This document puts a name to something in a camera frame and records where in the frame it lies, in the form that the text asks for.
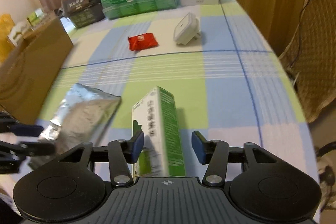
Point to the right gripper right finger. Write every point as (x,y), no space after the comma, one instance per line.
(211,153)

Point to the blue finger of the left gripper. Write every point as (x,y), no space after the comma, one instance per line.
(20,129)

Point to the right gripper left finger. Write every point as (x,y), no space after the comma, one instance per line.
(121,153)

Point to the green tissue box stack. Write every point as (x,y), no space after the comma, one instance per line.
(37,16)

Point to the brown quilted chair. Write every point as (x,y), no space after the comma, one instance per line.
(310,58)

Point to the checkered tablecloth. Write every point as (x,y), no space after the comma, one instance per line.
(229,84)

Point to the green shrink-wrapped box pack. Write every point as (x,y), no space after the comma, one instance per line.
(114,9)

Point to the green white spray box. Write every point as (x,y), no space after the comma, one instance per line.
(161,156)

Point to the silver foil pouch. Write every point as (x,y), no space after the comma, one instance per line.
(82,116)

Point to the brown cardboard box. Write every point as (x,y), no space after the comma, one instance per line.
(31,68)

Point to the black Honglu food container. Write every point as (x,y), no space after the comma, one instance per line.
(82,12)

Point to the white square night light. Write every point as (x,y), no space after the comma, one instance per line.
(187,30)

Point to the red snack packet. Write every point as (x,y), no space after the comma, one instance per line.
(142,42)

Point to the yellow plastic bag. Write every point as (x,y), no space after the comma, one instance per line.
(6,46)

